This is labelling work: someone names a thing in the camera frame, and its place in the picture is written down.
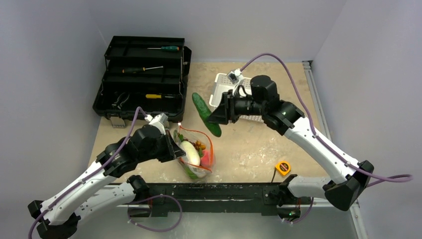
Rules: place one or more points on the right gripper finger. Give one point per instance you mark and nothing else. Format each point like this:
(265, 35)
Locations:
(220, 117)
(225, 102)

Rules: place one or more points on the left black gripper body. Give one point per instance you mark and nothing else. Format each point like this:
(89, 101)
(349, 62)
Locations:
(163, 150)

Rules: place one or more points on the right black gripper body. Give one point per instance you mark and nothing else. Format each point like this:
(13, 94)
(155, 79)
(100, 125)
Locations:
(231, 107)

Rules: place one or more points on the green cucumber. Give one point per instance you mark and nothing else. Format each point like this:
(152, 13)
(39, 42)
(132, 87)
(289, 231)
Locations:
(204, 112)

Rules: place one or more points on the white radish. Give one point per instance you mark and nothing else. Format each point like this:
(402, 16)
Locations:
(192, 154)

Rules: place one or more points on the clear orange zip bag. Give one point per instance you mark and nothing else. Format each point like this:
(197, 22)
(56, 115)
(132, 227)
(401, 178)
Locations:
(195, 173)

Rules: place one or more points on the pink peach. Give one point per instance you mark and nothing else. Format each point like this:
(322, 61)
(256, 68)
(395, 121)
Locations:
(206, 159)

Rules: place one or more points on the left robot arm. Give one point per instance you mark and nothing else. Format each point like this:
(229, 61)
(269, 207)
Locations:
(60, 216)

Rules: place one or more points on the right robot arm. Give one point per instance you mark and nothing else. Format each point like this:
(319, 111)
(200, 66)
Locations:
(296, 127)

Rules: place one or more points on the white plastic basket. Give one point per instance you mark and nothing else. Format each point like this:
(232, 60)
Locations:
(223, 84)

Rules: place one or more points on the black pliers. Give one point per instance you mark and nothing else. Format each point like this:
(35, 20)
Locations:
(120, 101)

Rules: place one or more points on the black open toolbox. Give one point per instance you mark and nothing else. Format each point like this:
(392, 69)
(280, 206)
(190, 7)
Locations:
(131, 51)

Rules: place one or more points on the yellow tape measure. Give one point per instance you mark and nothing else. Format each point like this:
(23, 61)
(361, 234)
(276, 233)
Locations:
(283, 167)

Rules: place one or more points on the black yellow screwdriver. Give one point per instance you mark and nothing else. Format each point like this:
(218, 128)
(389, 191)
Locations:
(135, 70)

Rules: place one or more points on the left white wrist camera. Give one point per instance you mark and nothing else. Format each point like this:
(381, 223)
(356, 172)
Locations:
(160, 121)

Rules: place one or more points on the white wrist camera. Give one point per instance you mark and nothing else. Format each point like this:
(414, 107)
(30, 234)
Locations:
(160, 121)
(237, 78)

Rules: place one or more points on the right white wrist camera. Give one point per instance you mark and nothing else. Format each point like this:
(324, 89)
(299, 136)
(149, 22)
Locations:
(237, 78)

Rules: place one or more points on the yellow handled screwdriver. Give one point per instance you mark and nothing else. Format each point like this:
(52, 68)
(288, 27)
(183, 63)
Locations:
(162, 96)

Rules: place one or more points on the green handled screwdriver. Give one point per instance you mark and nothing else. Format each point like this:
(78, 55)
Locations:
(166, 48)

